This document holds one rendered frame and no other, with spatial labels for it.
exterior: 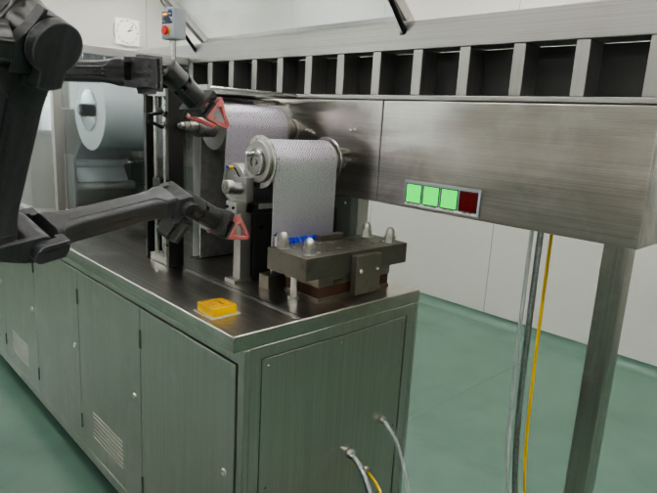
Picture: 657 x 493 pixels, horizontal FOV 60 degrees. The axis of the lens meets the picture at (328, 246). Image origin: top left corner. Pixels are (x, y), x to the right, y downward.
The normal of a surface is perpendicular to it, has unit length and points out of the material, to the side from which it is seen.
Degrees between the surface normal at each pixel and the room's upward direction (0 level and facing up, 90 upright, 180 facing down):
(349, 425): 90
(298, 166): 90
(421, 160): 90
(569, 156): 90
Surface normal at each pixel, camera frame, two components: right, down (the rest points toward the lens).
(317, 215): 0.69, 0.19
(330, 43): -0.73, 0.11
